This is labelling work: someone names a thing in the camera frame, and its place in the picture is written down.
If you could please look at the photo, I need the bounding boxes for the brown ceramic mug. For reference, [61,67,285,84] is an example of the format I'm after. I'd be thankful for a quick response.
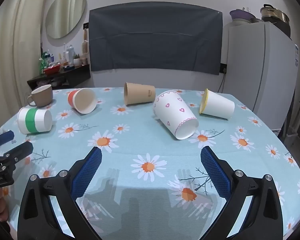
[26,84,54,107]

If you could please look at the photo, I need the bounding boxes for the white paper cup green stripe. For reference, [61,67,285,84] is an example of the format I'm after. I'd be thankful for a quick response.
[17,107,53,135]

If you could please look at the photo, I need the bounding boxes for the steel cooking pot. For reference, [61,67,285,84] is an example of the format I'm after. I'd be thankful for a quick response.
[260,4,290,23]

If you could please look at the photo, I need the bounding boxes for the white paper cup yellow rim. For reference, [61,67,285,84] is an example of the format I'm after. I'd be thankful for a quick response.
[199,88,235,121]

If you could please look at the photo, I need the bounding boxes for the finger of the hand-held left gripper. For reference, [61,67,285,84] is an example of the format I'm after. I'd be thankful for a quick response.
[0,141,34,171]
[0,130,15,151]

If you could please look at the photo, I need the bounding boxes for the red bowl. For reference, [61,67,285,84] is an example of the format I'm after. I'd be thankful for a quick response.
[43,63,62,76]

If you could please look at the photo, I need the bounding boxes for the purple basin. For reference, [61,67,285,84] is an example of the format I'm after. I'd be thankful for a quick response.
[229,7,257,26]

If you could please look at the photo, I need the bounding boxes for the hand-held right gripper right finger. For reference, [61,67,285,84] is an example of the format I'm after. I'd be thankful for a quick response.
[200,146,283,240]

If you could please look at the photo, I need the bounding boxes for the white paper cup pink hearts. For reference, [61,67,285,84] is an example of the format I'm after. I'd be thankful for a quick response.
[153,90,199,141]

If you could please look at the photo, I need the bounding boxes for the white paper cup red band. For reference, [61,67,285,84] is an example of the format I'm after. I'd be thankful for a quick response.
[67,88,98,115]

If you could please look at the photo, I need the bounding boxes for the dark wall shelf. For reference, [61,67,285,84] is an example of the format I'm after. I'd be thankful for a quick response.
[27,63,91,91]

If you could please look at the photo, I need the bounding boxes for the brown kraft paper cup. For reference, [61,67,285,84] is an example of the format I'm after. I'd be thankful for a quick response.
[123,82,156,106]

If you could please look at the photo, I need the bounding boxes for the black power cable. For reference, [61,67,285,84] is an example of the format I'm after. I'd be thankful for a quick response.
[218,72,227,93]

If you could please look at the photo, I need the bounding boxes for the wooden hanging board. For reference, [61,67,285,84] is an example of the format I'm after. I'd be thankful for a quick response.
[82,29,89,56]

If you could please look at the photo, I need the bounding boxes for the grey spray bottle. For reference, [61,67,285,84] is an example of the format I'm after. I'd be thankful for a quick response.
[67,44,75,63]

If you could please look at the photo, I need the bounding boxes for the beige curtain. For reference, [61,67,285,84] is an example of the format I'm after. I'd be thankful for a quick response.
[0,0,51,136]

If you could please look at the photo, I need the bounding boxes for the white refrigerator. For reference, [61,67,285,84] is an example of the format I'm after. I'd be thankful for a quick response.
[221,21,300,131]

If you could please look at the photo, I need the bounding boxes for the oval wall mirror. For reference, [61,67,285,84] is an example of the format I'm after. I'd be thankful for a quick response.
[45,0,87,39]

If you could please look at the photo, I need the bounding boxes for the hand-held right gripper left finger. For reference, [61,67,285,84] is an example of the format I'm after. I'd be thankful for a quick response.
[17,147,103,240]

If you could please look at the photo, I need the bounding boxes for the dark grey cloth cover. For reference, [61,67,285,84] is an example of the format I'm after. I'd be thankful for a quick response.
[88,3,224,76]

